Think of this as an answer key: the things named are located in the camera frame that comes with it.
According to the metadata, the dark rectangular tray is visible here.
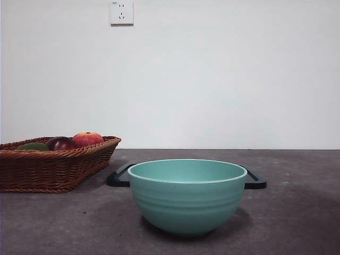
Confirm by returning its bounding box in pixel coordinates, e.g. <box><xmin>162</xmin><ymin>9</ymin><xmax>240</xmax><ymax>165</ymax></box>
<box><xmin>106</xmin><ymin>162</ymin><xmax>267</xmax><ymax>190</ymax></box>

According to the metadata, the red yellow apple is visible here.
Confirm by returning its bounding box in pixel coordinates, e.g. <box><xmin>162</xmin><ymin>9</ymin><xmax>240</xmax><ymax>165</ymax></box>
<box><xmin>72</xmin><ymin>131</ymin><xmax>104</xmax><ymax>147</ymax></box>

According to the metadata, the green avocado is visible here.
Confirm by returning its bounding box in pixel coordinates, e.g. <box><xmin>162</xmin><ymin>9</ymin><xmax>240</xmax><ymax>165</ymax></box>
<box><xmin>17</xmin><ymin>142</ymin><xmax>50</xmax><ymax>151</ymax></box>

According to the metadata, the white wall socket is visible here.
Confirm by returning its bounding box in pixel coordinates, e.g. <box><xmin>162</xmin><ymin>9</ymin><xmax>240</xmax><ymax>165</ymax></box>
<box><xmin>110</xmin><ymin>0</ymin><xmax>134</xmax><ymax>27</ymax></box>

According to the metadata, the teal ceramic bowl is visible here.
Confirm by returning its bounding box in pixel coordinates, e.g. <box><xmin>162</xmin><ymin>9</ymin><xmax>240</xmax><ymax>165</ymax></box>
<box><xmin>127</xmin><ymin>159</ymin><xmax>248</xmax><ymax>237</ymax></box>

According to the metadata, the brown wicker basket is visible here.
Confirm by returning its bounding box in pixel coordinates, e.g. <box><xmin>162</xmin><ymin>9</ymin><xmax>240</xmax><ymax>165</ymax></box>
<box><xmin>0</xmin><ymin>135</ymin><xmax>122</xmax><ymax>193</ymax></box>

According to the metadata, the dark red plum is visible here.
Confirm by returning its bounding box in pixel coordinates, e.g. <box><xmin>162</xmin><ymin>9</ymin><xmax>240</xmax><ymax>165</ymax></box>
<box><xmin>47</xmin><ymin>136</ymin><xmax>78</xmax><ymax>151</ymax></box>

